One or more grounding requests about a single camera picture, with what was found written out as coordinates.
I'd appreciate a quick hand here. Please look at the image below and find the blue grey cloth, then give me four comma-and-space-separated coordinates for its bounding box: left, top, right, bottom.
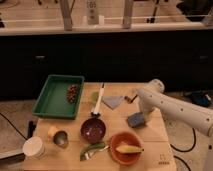
102, 96, 123, 110

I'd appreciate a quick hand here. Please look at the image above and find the green plastic tray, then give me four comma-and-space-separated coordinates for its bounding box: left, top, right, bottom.
33, 75, 84, 120

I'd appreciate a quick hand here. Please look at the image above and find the black cable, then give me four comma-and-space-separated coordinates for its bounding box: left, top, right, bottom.
0, 112, 28, 140
170, 128, 198, 171

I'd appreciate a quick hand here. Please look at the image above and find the green pepper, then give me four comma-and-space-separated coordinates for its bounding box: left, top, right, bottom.
80, 142, 106, 161

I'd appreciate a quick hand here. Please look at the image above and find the black cable right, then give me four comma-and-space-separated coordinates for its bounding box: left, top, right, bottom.
170, 128, 198, 171

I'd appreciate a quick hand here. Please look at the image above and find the blue sponge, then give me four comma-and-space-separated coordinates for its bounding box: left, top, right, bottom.
127, 112, 145, 128

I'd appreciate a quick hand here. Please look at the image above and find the orange bowl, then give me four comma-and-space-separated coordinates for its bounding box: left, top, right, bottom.
109, 132, 143, 166

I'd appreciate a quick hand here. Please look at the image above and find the brown black small box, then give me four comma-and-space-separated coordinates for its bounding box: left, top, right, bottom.
124, 89, 137, 104

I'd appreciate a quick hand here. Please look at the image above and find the red grape bunch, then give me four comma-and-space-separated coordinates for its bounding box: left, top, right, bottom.
67, 84, 78, 103

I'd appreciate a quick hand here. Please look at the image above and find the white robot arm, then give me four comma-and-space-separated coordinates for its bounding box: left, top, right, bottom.
136, 79, 213, 171

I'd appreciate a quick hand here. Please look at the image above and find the metal cup yellow handle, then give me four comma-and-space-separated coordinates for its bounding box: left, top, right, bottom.
48, 126, 68, 148

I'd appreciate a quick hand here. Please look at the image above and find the white paper cup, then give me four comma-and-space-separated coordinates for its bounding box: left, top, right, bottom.
22, 136, 45, 158

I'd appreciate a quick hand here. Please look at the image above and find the silver fork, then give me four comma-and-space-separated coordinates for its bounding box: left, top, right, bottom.
84, 145, 109, 160

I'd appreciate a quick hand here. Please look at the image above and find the yellow banana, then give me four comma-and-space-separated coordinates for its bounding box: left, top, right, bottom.
116, 144, 143, 154

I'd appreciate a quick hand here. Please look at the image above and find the black cable left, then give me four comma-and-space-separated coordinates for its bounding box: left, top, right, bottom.
0, 112, 28, 140

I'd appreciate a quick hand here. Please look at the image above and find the purple bowl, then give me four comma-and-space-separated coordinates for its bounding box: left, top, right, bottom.
80, 118, 106, 144

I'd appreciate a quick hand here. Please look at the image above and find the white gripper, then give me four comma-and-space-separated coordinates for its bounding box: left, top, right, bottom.
139, 100, 154, 126

